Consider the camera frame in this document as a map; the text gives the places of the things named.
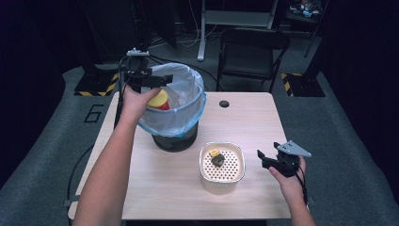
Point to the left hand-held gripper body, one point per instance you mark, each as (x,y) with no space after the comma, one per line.
(136,70)

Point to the dark equipment stand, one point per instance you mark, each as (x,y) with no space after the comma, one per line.
(109,31)

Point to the person's left hand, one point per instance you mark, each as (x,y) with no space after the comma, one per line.
(136,105)

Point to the person's right hand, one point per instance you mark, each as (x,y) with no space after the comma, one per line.
(290,185)

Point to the beige container with perforated strainer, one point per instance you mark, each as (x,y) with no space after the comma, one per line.
(221,179)

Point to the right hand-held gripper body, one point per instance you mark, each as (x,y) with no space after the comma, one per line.
(290,158)

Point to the black yellow striped base plate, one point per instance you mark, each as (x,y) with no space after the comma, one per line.
(97,84)
(302,86)

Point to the red chip can yellow lid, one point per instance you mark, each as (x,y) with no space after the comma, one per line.
(159,100)

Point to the shelf with cluttered gear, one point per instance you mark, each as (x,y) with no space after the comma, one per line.
(306,9)

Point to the black trash bin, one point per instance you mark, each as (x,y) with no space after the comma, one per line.
(175,142)

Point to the black folding chair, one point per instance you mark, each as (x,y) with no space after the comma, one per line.
(251,56)

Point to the white metal desk frame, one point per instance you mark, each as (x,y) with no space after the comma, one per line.
(235,17)

